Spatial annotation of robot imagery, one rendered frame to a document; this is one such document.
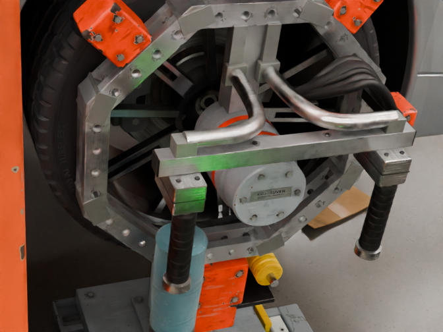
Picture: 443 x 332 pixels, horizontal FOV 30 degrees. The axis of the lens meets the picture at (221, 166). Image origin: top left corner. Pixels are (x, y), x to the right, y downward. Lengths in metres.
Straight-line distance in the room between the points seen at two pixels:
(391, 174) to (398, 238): 1.42
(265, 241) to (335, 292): 0.88
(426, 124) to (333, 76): 0.47
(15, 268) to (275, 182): 0.55
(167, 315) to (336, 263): 1.16
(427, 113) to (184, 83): 0.55
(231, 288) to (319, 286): 0.84
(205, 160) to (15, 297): 0.38
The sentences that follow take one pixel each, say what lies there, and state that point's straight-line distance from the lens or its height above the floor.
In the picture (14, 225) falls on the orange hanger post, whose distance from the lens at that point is 0.85.
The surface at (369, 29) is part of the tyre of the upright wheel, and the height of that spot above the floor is 1.02.
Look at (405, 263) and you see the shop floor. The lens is 2.63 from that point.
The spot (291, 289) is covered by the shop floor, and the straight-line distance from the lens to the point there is 2.43.
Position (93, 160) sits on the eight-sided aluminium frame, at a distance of 1.36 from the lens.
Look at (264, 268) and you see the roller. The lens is 1.68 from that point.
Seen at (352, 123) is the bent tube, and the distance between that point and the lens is 1.26.
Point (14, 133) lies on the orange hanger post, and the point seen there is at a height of 1.21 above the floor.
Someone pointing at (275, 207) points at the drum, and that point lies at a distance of 1.35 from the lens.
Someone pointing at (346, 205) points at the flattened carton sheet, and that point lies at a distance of 2.78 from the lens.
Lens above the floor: 1.64
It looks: 35 degrees down
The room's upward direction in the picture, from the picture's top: 8 degrees clockwise
